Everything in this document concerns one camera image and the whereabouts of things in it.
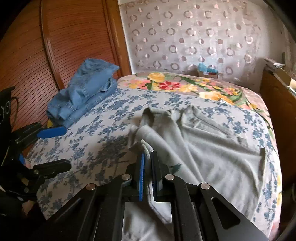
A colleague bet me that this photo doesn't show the grey-green pants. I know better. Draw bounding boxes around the grey-green pants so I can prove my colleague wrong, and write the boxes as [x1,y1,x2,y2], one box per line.
[128,99,272,235]

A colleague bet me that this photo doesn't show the box with blue cloth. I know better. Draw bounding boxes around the box with blue cloth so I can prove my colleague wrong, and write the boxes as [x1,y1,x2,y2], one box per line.
[197,63,219,79]

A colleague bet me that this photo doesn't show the stack of papers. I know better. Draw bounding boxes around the stack of papers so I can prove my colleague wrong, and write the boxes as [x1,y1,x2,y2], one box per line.
[264,58,285,70]

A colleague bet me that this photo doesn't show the pink circle-pattern curtain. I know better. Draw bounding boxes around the pink circle-pattern curtain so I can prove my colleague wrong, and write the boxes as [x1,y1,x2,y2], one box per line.
[118,1,286,91]

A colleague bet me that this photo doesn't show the brown wooden wardrobe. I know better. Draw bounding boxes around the brown wooden wardrobe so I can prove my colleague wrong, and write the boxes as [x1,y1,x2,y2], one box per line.
[1,1,132,130]

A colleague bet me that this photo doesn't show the yellow plush toy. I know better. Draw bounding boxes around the yellow plush toy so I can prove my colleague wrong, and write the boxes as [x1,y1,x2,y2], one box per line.
[47,120,54,128]

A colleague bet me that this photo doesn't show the blue floral bed sheet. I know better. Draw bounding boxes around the blue floral bed sheet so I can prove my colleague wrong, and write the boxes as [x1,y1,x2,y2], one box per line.
[28,88,282,239]

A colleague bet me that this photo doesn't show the cardboard box on cabinet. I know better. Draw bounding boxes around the cardboard box on cabinet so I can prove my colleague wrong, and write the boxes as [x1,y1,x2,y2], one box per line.
[276,68,296,89]

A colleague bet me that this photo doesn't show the folded blue jeans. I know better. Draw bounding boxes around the folded blue jeans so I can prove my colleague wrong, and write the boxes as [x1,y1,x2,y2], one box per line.
[47,58,119,128]

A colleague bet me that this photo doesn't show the wooden sideboard cabinet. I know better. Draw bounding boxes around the wooden sideboard cabinet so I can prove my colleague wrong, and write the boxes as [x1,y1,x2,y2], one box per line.
[259,70,295,186]

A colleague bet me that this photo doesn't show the colourful floral blanket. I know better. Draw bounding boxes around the colourful floral blanket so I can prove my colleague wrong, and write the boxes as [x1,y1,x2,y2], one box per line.
[117,71,275,141]

